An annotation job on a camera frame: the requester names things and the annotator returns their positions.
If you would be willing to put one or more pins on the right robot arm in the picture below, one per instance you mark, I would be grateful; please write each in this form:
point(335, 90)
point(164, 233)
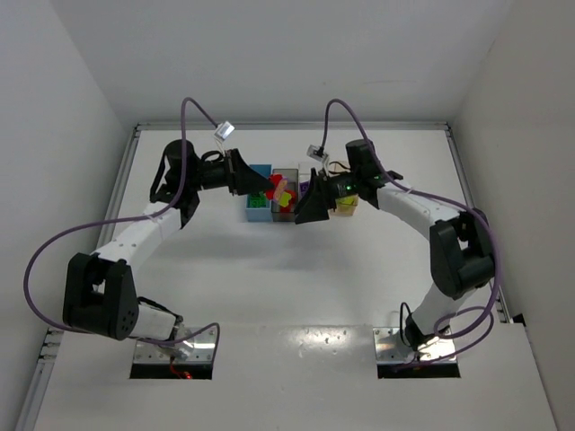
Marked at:
point(461, 255)

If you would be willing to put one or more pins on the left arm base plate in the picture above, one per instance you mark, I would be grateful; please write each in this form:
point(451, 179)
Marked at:
point(198, 348)

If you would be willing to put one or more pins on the green lego plate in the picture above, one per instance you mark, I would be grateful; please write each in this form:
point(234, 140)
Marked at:
point(257, 200)

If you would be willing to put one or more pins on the purple lego brick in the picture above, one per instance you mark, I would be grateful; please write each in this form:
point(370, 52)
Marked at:
point(303, 187)

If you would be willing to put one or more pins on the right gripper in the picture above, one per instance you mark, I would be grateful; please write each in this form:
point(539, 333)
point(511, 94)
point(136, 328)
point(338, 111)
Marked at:
point(324, 194)

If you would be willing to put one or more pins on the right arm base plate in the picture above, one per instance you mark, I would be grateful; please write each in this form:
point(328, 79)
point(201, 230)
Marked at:
point(390, 350)

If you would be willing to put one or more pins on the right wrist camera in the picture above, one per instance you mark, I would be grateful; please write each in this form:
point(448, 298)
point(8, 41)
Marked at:
point(317, 153)

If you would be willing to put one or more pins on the amber container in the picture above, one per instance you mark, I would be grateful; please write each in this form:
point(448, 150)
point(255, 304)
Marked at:
point(337, 167)

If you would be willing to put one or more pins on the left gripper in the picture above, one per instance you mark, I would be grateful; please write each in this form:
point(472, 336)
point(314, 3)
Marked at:
point(232, 171)

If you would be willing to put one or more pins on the clear container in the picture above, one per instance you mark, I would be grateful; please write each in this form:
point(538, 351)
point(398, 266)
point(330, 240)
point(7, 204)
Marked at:
point(304, 170)

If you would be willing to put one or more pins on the dark grey container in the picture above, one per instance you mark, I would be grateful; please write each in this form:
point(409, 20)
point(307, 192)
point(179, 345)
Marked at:
point(292, 176)

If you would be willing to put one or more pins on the blue container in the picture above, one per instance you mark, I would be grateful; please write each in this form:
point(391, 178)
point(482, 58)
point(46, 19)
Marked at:
point(260, 215)

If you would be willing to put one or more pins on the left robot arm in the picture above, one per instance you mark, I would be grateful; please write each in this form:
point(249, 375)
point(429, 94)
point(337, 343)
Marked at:
point(100, 295)

